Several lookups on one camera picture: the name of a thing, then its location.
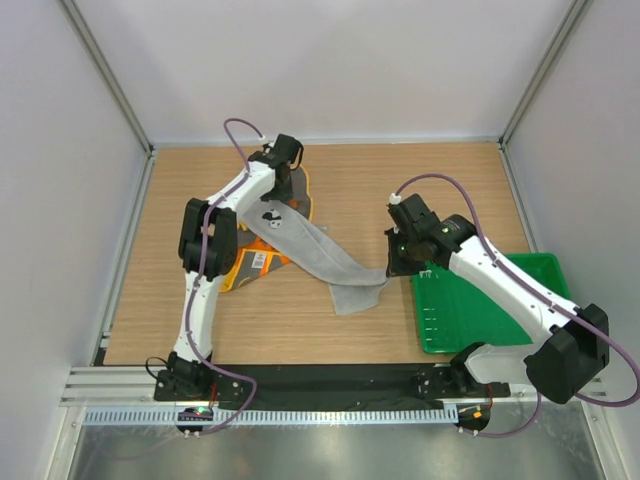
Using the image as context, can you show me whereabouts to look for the grey panda towel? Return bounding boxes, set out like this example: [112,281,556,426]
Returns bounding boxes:
[240,201,389,315]

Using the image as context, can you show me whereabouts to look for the grey orange happy towel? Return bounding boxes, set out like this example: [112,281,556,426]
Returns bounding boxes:
[220,166,314,293]

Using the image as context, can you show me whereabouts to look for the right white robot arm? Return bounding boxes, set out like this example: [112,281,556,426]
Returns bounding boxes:
[385,194,610,404]

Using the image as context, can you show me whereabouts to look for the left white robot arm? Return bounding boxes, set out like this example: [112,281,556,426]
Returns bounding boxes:
[154,134,304,401]

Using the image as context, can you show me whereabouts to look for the green plastic tray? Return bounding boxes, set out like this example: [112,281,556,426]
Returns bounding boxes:
[411,253,575,354]

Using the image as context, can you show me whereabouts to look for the slotted cable duct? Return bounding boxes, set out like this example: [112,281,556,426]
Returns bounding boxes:
[83,405,458,428]

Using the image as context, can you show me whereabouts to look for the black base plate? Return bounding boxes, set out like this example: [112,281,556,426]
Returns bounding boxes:
[154,363,510,412]

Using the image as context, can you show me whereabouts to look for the left aluminium frame post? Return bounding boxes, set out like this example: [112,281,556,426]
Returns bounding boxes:
[57,0,154,157]

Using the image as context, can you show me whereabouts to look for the aluminium frame post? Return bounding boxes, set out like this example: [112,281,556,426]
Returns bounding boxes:
[57,0,154,157]
[498,0,592,150]

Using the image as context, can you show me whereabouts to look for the right aluminium frame post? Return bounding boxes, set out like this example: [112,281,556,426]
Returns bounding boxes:
[498,0,592,150]

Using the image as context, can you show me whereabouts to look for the front aluminium rail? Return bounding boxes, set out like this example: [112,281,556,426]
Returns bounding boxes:
[59,366,609,407]

